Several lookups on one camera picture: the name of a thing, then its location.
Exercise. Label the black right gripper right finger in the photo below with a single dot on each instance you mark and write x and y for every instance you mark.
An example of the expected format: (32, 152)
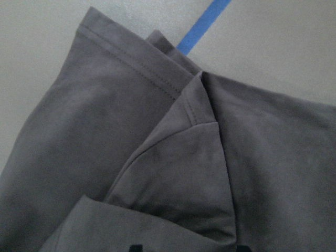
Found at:
(243, 248)

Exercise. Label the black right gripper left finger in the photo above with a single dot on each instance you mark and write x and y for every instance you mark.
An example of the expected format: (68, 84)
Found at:
(136, 248)

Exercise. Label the dark brown t-shirt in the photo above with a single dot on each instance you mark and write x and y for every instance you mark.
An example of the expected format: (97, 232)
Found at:
(134, 144)

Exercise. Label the long blue tape line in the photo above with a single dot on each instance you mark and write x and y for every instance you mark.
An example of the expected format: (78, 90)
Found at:
(201, 26)

